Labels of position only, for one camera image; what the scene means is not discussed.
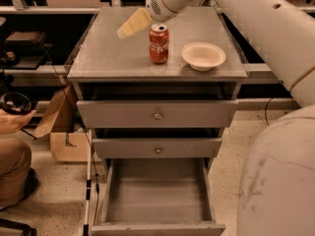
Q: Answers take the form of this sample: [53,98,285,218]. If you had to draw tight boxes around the person leg tan trousers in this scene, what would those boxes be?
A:
[0,138,32,208]

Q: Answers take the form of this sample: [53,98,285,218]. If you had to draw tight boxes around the grey open bottom drawer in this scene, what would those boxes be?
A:
[92,158,225,236]

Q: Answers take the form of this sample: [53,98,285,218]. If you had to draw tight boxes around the person hand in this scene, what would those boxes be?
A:
[0,110,36,135]

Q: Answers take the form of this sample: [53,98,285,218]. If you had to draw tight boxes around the black controller device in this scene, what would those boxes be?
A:
[0,91,32,115]

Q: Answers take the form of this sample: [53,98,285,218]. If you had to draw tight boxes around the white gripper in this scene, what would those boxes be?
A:
[117,0,204,39]

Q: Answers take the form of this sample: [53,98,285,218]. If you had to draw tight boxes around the grey drawer cabinet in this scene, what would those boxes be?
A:
[67,6,249,236]

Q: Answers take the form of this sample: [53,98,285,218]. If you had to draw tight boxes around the black office chair base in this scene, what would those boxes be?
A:
[0,218,37,236]

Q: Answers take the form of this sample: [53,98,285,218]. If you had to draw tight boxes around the grey middle drawer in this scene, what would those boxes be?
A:
[94,138,221,158]

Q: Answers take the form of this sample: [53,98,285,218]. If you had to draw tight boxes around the red coke can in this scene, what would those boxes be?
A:
[149,24,169,64]

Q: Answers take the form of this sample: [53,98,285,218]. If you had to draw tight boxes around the brown cardboard box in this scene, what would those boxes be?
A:
[33,86,89,162]

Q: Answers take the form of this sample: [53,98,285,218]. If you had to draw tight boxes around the white black pole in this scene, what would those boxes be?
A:
[82,131,92,236]

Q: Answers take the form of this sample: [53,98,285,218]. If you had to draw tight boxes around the black stand with tray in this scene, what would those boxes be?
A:
[0,16,56,93]

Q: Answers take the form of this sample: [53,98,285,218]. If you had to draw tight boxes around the black floor cable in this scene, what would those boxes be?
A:
[264,96,275,127]

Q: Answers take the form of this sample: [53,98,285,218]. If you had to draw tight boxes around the black shoe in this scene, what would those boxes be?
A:
[23,168,39,200]

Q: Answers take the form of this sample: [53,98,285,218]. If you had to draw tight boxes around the grey top drawer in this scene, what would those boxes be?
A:
[77,100,238,128]

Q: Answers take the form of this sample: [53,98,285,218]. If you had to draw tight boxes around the white paper bowl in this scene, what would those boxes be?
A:
[181,42,226,72]

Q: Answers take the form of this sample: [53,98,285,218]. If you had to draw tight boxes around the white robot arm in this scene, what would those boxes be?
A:
[117,0,315,236]

